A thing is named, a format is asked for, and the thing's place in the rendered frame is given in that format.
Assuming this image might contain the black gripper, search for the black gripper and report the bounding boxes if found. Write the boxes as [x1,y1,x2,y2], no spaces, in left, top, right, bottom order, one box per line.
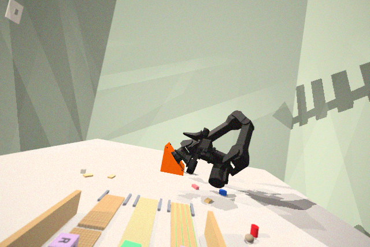
[175,127,218,174]

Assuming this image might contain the red cylinder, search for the red cylinder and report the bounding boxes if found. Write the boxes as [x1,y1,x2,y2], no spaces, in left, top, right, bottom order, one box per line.
[250,224,259,238]

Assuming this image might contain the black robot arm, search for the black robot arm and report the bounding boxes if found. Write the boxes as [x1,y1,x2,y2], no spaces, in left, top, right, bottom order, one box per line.
[177,110,254,189]

